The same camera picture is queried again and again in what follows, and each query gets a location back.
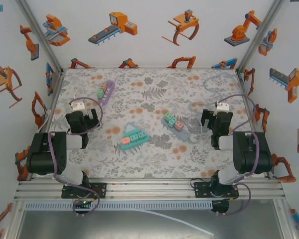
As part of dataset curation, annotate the teal triangular power strip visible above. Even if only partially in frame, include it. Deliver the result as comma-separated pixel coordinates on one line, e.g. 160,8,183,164
121,123,150,150

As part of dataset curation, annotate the grey blue power strip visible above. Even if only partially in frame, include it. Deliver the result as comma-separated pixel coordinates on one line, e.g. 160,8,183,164
161,116,191,142

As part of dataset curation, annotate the purple power strip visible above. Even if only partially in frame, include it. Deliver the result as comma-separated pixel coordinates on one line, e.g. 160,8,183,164
97,79,116,107

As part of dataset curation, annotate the floral tablecloth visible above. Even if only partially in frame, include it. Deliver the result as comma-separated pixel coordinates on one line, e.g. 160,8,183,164
31,67,271,179

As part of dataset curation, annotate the black controller box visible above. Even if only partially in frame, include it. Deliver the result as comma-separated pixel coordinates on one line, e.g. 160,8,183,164
73,199,93,209
211,200,230,216

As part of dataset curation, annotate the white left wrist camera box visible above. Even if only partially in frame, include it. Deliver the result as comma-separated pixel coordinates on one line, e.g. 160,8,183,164
71,101,87,112

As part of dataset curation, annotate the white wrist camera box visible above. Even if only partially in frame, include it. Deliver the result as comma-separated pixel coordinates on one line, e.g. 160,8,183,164
71,101,87,112
215,101,230,113

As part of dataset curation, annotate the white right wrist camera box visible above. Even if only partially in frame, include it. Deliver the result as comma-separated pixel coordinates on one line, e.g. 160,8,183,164
215,101,230,113

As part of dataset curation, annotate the white power cable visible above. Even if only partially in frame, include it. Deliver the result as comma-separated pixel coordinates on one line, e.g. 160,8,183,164
36,87,103,132

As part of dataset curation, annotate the aluminium side rail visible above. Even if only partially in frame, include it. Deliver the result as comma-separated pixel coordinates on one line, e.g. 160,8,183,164
235,71,274,179
27,71,65,180

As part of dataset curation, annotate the light blue power cable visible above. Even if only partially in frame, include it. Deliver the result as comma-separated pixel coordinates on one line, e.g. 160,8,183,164
187,73,240,144

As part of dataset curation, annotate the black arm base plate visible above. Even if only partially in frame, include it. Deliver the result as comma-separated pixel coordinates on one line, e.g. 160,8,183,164
61,183,108,199
193,181,240,199

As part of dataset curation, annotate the aluminium frame rail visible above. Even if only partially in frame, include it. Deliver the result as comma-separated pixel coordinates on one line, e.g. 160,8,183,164
13,178,287,202

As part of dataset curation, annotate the aluminium frame post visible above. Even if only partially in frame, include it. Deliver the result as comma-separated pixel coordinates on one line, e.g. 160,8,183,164
14,0,65,75
235,0,287,75

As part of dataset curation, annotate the white slotted cable duct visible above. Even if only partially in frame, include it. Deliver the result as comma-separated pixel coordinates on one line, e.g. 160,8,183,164
24,201,213,211

